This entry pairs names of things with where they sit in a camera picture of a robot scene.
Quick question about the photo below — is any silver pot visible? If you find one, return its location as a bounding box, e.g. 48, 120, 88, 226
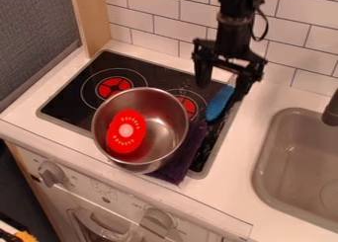
89, 86, 192, 175

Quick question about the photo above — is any toy sink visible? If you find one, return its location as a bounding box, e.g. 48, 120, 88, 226
250, 107, 338, 234

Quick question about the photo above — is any red toy tomato slice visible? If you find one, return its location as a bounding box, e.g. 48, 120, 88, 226
104, 109, 148, 154

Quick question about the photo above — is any blue toy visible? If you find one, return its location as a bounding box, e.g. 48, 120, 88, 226
205, 85, 237, 123

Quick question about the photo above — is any purple cloth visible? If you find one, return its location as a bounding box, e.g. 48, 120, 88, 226
144, 118, 211, 187

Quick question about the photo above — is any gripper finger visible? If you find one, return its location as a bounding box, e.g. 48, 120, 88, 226
193, 56, 215, 88
232, 69, 262, 102

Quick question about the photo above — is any toy stove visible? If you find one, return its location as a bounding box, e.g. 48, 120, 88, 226
36, 48, 243, 181

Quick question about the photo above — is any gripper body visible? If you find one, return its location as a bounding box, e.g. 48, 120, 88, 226
190, 21, 269, 76

